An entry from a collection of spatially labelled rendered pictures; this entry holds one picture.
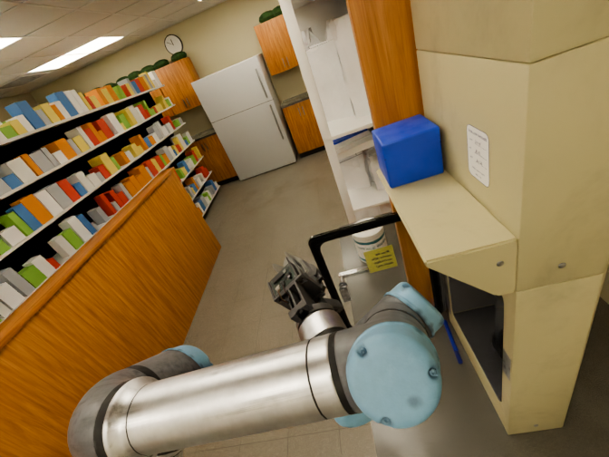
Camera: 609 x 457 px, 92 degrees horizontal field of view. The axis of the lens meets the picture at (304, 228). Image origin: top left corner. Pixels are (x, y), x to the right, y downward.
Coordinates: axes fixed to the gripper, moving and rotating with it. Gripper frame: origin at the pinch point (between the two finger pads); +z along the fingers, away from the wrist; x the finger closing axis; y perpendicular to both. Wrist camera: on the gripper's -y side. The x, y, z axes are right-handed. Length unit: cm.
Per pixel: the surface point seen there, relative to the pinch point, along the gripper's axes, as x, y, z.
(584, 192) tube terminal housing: -36.5, 3.9, -33.6
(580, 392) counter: -26, -58, -36
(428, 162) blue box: -33.2, 2.2, -10.2
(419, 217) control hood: -24.0, 3.3, -19.1
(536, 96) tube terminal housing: -36, 18, -31
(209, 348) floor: 139, -104, 127
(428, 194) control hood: -28.6, 1.1, -14.9
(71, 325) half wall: 142, -3, 108
